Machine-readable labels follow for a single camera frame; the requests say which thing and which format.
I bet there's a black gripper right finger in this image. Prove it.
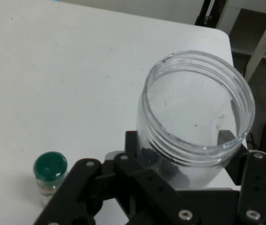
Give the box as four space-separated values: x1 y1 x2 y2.
218 129 266 225

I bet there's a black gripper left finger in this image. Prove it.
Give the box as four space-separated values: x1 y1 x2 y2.
33 130 202 225

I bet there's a clear plastic jar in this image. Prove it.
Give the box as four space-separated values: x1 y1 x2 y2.
135 50 256 190

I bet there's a green cap spice bottle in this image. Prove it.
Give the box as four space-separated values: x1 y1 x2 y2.
33 151 68 207

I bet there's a white shelf rack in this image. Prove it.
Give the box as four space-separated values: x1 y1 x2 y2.
217 0 266 80

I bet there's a black tripod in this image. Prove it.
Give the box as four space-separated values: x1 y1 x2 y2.
195 0 218 26

